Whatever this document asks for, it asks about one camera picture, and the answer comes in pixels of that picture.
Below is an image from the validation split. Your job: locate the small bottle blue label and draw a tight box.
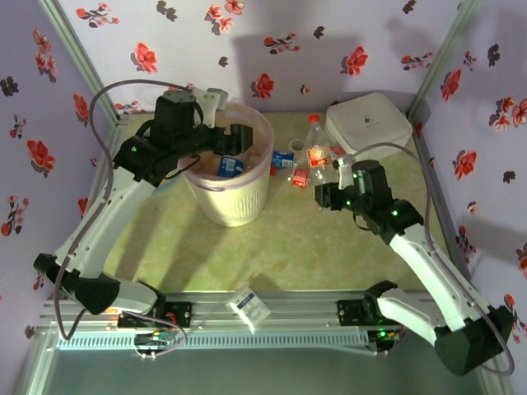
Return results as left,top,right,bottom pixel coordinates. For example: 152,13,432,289
270,150,297,170

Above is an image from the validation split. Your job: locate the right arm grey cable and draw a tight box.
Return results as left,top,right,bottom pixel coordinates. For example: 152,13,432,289
347,142,515,378

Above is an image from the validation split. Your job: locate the blue label bottle white cap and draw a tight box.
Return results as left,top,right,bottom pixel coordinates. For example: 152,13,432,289
216,154,248,179

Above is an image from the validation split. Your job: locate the small circuit board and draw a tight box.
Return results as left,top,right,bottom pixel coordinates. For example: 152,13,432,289
368,327,403,355
134,331,176,359

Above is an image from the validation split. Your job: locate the aluminium frame post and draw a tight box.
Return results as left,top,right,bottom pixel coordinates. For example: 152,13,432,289
39,0,128,124
407,0,483,119

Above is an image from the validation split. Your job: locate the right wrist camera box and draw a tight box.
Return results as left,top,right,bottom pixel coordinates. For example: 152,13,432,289
332,154,359,190

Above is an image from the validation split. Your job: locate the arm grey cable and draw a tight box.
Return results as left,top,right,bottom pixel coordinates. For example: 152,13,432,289
53,78,194,341
347,142,515,378

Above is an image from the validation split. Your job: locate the grey slotted cable duct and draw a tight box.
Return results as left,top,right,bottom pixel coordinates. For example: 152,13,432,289
55,330,370,351

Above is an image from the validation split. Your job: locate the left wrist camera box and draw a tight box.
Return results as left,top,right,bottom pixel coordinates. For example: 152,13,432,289
191,86,230,128

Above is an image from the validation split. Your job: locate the aluminium front rail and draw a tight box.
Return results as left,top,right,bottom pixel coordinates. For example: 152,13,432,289
39,290,491,330

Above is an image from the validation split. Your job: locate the white printed packet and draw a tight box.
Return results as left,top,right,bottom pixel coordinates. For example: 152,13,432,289
227,286,272,334

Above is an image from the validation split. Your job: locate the translucent pink bin liner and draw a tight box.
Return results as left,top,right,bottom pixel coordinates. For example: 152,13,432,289
183,103,276,193

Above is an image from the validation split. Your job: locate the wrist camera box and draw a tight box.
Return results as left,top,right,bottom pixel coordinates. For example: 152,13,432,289
191,86,230,128
332,154,359,190

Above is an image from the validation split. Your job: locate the white square lidded box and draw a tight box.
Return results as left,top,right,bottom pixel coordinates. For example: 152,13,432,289
326,92,414,162

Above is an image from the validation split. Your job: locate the left arm grey cable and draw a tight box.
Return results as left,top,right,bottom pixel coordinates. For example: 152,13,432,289
53,78,194,341

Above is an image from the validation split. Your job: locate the cream plastic bin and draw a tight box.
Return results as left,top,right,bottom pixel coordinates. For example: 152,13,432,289
183,103,276,227

